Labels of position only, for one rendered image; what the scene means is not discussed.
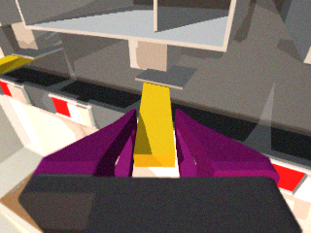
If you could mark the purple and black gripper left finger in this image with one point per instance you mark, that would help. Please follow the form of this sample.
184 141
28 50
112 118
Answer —
98 152

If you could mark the grey box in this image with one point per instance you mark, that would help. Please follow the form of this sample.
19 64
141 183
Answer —
296 15
36 43
171 27

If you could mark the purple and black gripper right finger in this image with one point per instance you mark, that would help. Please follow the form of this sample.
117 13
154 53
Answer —
215 154

